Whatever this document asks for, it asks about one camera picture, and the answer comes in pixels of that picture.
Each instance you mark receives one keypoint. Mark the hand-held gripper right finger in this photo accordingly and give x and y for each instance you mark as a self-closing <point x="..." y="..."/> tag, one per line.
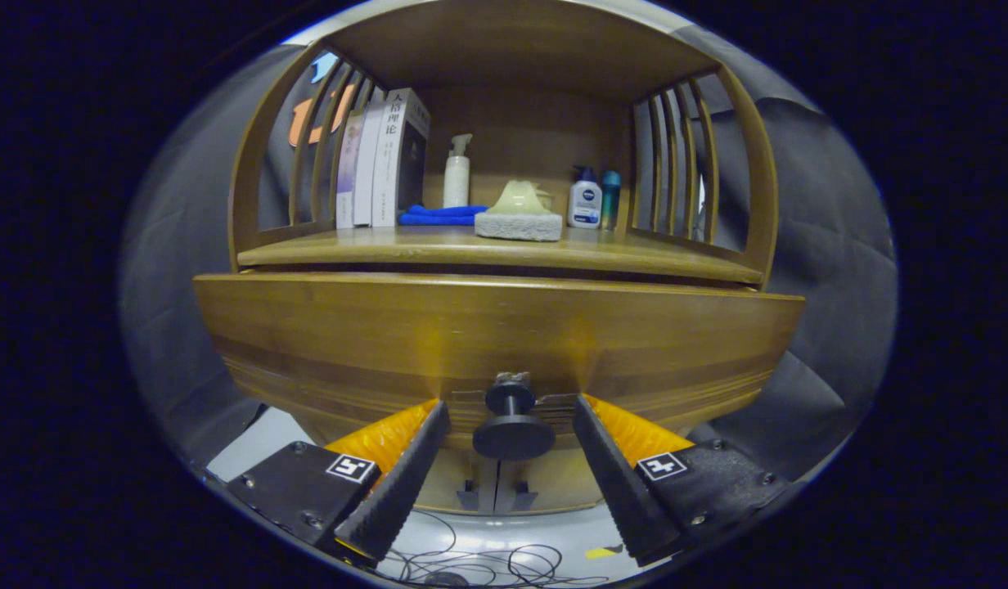
<point x="614" y="483"/>

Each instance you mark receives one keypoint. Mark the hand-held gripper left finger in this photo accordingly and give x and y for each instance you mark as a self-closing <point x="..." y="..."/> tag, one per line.
<point x="406" y="483"/>

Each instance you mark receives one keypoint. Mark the wooden drawer with black knob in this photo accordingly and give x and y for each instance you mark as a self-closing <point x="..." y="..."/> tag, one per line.
<point x="471" y="327"/>

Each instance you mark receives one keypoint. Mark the wooden cabinet door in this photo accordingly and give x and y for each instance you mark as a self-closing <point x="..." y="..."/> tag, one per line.
<point x="459" y="474"/>
<point x="561" y="481"/>

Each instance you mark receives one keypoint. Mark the wooden countertop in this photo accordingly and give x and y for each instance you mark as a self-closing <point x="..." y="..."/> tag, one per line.
<point x="618" y="249"/>

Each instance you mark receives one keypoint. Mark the wooden cabinet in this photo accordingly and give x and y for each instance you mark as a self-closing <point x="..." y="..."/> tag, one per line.
<point x="512" y="49"/>

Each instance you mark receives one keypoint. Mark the yellow floor tape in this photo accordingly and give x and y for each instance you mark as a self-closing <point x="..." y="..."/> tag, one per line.
<point x="602" y="552"/>

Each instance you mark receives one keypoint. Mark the blue folded cloth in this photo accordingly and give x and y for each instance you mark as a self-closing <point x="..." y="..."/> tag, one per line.
<point x="434" y="217"/>

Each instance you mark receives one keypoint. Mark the white bottle with blue cap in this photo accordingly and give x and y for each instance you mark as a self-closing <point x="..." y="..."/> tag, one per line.
<point x="584" y="204"/>

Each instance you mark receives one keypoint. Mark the teal slim bottle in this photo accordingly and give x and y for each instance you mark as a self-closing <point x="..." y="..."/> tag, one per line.
<point x="610" y="200"/>

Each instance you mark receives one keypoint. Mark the white pump bottle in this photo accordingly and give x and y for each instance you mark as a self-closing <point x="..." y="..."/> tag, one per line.
<point x="456" y="184"/>

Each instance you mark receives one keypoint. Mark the thin lilac book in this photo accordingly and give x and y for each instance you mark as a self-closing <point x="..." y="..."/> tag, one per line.
<point x="347" y="180"/>

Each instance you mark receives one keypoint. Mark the thin white book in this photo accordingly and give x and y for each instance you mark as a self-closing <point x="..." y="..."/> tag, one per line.
<point x="366" y="172"/>

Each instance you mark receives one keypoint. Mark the thick white book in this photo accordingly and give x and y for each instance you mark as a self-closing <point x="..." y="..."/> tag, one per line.
<point x="388" y="164"/>

